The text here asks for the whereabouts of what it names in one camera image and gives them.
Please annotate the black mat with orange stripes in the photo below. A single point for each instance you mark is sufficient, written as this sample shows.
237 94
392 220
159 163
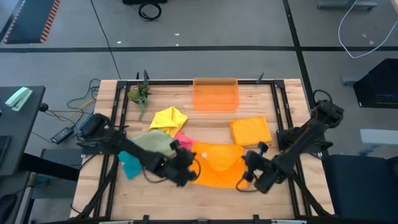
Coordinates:
31 21

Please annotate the grey desk foot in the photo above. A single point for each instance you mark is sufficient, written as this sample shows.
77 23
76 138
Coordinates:
342 5

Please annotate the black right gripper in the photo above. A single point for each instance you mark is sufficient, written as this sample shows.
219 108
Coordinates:
261 165

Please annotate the dark blue chair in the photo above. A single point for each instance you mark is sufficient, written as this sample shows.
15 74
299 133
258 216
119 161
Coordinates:
360 186

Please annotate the black side desk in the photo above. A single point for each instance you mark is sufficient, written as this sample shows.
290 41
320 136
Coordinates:
18 140

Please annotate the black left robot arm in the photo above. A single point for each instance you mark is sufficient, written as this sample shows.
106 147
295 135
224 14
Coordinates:
136 149

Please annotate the small potted succulent plant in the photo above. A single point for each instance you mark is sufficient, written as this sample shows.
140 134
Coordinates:
140 93

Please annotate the black cabinet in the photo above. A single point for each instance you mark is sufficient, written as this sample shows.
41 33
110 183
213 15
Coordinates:
379 84

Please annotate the black remote control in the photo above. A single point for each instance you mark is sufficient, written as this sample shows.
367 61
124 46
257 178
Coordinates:
62 135

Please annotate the light green microfiber towel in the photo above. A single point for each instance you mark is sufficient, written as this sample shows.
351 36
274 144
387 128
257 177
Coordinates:
152 141

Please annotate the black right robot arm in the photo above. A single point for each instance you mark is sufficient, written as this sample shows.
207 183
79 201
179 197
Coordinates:
298 146

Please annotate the light grey desk part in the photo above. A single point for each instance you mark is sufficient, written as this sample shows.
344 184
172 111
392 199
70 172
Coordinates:
379 137

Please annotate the translucent orange plastic bin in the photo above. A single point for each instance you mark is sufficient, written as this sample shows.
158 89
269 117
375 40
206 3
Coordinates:
216 96

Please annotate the pink microfiber towel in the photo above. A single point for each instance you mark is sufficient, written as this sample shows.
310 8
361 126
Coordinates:
185 141

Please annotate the black round knob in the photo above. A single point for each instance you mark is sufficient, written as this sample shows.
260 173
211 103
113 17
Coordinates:
43 107

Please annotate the orange microfiber towel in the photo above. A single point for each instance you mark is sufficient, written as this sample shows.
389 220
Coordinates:
250 130
217 165

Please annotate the teal microfiber towel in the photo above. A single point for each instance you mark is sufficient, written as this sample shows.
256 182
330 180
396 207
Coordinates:
130 166

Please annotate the yellow microfiber towel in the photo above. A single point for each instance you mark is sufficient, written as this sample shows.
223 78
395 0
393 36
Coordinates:
169 119

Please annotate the black aluminium rig frame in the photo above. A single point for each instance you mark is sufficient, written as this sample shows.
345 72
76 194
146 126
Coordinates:
168 82

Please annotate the mint green stapler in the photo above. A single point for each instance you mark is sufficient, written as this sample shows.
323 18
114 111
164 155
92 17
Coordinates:
18 98

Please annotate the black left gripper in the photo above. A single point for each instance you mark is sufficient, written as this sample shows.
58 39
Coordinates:
175 166

